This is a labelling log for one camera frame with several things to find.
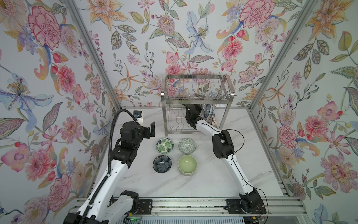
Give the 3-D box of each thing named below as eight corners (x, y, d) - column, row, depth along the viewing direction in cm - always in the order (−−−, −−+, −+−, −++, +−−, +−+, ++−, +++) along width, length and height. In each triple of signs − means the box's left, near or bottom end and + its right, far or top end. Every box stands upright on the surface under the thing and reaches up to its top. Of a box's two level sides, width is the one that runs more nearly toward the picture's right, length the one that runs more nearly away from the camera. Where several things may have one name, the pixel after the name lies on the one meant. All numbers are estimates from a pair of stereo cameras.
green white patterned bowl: (178, 154, 95) (178, 151, 92) (178, 141, 101) (178, 138, 98) (196, 154, 95) (196, 151, 92) (195, 141, 101) (195, 138, 98)
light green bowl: (177, 177, 85) (177, 172, 78) (177, 161, 92) (177, 154, 85) (196, 177, 85) (198, 172, 78) (195, 161, 92) (196, 154, 85)
